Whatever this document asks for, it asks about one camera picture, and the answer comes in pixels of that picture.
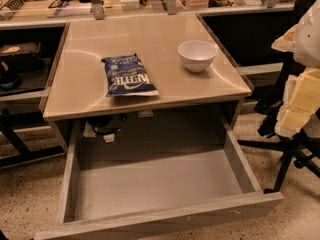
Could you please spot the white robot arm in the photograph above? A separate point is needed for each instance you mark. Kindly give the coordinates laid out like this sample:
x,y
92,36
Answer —
x,y
303,39

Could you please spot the black office chair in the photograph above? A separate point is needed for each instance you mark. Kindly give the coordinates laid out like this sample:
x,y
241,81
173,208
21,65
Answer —
x,y
303,148

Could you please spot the white bowl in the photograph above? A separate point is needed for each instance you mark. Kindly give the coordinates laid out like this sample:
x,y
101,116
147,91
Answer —
x,y
196,55

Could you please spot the white tag under table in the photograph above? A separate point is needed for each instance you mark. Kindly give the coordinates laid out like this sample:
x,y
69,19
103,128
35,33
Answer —
x,y
109,138

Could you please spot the blue Kettle chip bag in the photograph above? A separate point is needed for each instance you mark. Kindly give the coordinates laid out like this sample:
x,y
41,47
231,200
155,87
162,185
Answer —
x,y
127,76

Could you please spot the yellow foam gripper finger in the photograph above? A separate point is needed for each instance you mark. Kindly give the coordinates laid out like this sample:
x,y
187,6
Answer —
x,y
301,100

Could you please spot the wooden table cabinet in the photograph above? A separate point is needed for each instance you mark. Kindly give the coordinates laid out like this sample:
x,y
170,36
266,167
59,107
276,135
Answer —
x,y
79,86

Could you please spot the open grey wooden drawer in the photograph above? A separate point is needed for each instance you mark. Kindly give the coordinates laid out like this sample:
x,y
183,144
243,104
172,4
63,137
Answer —
x,y
176,171

